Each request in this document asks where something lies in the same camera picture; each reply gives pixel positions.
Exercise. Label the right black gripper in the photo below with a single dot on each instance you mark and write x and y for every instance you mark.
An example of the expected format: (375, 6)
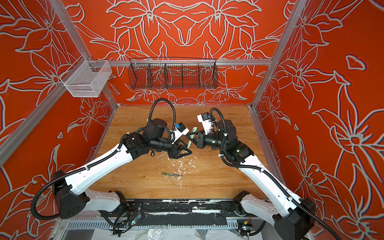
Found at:
(201, 140)

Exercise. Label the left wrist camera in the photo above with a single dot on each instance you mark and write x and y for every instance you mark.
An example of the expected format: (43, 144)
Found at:
(180, 130)

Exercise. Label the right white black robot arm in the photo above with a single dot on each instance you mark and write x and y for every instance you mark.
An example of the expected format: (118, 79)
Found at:
(290, 215)

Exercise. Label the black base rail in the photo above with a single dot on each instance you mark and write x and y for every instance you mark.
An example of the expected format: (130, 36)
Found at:
(221, 207)

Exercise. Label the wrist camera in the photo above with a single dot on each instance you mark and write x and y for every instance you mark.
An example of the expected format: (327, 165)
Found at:
(180, 130)
(207, 122)

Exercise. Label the clear plastic bin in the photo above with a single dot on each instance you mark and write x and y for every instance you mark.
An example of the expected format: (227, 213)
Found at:
(87, 78)

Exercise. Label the light green pen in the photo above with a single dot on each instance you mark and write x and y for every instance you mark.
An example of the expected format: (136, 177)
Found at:
(192, 136)

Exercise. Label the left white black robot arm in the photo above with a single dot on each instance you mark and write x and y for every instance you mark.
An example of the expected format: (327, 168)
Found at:
(71, 189)

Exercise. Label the black wire basket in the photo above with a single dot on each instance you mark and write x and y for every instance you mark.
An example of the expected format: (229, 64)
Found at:
(173, 74)

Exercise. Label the dark green pen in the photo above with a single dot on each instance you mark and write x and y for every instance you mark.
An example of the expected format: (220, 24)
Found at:
(171, 175)

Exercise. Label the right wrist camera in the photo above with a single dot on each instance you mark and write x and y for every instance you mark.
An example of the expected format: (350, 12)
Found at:
(207, 122)

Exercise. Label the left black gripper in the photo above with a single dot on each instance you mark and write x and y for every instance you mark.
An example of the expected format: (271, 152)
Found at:
(173, 152)

